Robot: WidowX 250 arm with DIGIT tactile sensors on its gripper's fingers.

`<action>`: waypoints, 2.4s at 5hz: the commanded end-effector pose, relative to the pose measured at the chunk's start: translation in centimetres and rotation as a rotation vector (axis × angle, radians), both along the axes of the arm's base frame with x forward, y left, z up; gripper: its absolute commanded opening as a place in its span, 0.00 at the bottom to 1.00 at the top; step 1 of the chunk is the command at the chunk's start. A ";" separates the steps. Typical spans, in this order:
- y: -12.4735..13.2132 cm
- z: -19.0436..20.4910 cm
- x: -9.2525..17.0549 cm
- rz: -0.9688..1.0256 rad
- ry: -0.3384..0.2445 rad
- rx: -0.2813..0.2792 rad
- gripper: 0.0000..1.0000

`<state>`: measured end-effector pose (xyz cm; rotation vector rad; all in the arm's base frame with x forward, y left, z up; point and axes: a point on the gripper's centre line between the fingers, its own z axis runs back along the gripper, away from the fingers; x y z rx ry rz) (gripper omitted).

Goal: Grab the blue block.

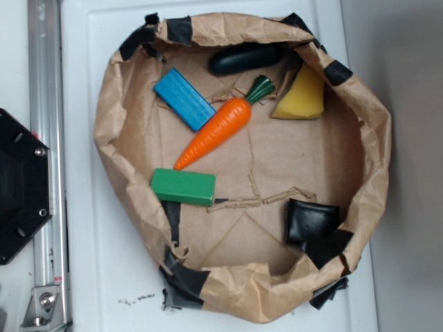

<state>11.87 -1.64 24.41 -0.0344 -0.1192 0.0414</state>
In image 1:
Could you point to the green wooden block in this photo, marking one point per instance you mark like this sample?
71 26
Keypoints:
184 187

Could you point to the blue wooden block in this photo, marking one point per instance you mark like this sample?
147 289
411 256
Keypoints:
184 99

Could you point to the brown paper bag tray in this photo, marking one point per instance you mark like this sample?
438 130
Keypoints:
232 257

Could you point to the orange toy carrot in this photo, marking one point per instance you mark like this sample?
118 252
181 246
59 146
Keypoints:
228 120

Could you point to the black leather pouch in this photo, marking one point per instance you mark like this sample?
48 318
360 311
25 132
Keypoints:
307 221

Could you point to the yellow sponge wedge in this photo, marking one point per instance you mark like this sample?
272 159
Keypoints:
305 98

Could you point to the dark oval toy vegetable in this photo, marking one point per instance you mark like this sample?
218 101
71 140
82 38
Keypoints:
245 57

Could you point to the white plastic tray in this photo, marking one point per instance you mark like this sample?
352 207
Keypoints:
115 285

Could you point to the aluminium extrusion rail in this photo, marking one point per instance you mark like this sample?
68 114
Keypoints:
51 252

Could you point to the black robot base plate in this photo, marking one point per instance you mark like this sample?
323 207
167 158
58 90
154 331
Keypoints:
25 190

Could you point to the metal corner bracket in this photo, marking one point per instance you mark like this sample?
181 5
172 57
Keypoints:
44 312

